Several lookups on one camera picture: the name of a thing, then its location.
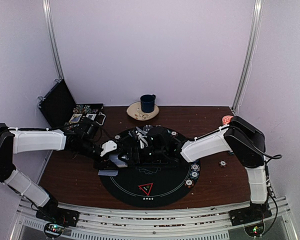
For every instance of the blue boxed card deck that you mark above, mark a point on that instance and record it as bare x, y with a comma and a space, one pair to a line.
75, 118

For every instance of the red patterned small bowl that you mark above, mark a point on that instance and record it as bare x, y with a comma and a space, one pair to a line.
227, 119

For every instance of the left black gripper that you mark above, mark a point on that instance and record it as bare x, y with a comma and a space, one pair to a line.
101, 165

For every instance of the black poker set case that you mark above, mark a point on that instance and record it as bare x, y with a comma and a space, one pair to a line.
58, 105

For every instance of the red triangle all-in marker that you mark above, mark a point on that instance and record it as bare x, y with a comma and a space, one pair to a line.
146, 188

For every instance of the dealt card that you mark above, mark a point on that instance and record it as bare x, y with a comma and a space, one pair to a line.
105, 173

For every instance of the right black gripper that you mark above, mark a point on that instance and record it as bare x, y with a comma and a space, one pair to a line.
136, 149

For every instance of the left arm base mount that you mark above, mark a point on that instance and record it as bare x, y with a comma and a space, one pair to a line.
56, 225

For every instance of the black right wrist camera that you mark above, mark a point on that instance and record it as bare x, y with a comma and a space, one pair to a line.
156, 137

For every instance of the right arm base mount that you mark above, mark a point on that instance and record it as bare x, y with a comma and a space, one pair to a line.
252, 220

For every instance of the beige ceramic saucer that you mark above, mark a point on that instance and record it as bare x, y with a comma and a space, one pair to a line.
135, 112

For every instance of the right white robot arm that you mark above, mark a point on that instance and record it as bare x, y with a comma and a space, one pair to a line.
238, 136

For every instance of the dark blue mug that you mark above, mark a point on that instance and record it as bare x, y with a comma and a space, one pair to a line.
147, 103

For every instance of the green fifty poker chip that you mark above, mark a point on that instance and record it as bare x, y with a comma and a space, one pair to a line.
194, 175

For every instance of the blue ten poker chip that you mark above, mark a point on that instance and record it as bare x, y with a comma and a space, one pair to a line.
195, 167

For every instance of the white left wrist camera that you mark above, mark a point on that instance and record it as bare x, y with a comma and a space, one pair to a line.
107, 147

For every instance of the white boxed card deck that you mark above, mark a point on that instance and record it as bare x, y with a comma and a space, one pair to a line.
91, 116

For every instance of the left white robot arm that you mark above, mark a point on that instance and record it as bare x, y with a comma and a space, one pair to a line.
23, 149

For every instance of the round black poker mat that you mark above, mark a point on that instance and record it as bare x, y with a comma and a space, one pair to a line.
147, 169

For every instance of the blue playing card deck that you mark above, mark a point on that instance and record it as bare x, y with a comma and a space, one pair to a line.
119, 160

